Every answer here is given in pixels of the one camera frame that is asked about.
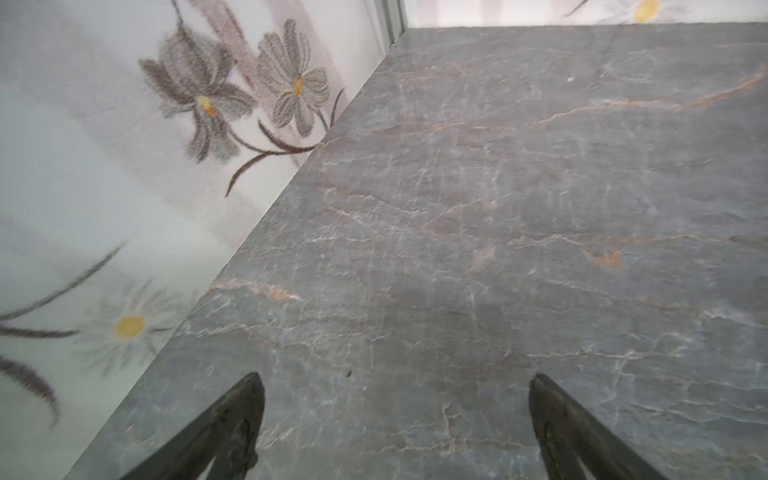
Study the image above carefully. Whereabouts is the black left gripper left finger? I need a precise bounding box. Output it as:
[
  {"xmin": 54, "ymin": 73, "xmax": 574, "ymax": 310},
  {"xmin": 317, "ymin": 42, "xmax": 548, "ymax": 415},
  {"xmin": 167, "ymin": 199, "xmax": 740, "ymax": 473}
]
[{"xmin": 124, "ymin": 372, "xmax": 265, "ymax": 480}]

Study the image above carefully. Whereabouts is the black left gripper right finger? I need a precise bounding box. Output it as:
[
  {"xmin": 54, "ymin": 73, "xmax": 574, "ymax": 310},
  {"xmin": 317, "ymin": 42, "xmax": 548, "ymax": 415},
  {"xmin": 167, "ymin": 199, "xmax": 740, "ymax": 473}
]
[{"xmin": 528, "ymin": 373, "xmax": 664, "ymax": 480}]

